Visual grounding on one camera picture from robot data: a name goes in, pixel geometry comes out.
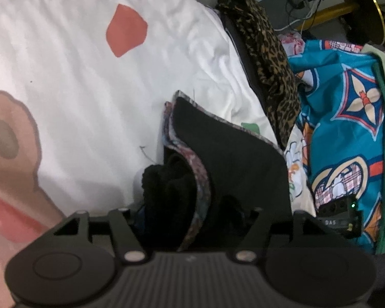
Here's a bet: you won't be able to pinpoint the leopard print garment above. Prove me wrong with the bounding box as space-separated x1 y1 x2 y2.
215 0 302 148

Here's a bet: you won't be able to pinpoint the pink white plastic bag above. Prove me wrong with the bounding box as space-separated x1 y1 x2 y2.
277 30 307 55

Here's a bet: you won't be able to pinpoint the black folded garment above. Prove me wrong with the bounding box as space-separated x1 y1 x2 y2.
220 11 270 110

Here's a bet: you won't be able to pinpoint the cream bear printed blanket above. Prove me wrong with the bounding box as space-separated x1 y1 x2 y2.
0 0 318 308

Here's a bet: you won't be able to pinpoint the teal printed blanket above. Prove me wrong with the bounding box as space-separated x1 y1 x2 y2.
287 38 385 254

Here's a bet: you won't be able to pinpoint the round black base gold rim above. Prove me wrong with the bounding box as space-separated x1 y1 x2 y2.
332 0 385 45

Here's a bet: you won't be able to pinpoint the yellow beam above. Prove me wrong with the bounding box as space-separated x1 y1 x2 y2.
297 2 360 33

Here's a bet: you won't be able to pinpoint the black shorts with patterned lining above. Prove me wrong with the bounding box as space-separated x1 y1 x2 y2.
141 90 292 252

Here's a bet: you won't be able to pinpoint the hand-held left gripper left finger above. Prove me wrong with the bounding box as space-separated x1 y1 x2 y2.
50 207 146 263

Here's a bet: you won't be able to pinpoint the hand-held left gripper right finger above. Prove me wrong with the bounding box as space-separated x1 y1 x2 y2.
234 208 339 263

